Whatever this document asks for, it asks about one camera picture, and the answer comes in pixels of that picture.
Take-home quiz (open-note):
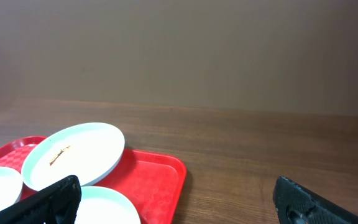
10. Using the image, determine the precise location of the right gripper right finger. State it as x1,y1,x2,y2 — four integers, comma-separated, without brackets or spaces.
273,176,358,224

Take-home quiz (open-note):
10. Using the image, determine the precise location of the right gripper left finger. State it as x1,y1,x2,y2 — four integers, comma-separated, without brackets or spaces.
0,175,81,224

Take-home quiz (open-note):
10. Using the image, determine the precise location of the white plate top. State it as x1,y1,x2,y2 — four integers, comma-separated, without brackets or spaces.
21,123,125,191

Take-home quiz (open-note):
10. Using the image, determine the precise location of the red plastic tray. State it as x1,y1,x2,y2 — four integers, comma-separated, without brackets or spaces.
0,136,186,223

